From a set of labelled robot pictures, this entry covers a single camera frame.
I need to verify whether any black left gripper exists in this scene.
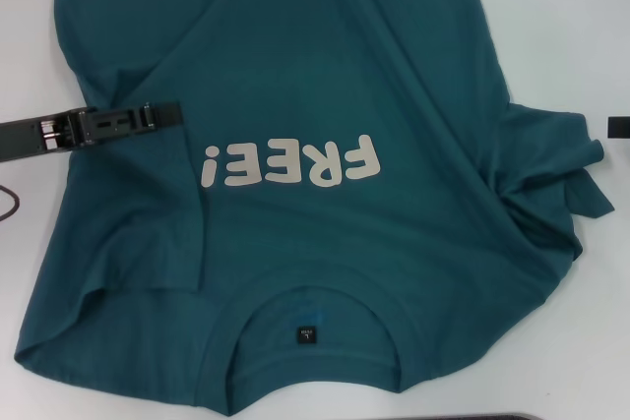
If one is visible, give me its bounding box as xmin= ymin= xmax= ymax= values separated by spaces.
xmin=0 ymin=100 xmax=185 ymax=164

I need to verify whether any teal FREE print T-shirt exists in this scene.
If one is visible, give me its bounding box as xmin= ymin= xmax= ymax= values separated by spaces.
xmin=12 ymin=0 xmax=616 ymax=399

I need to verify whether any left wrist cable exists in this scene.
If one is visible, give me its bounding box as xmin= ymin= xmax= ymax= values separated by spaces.
xmin=0 ymin=185 xmax=22 ymax=222

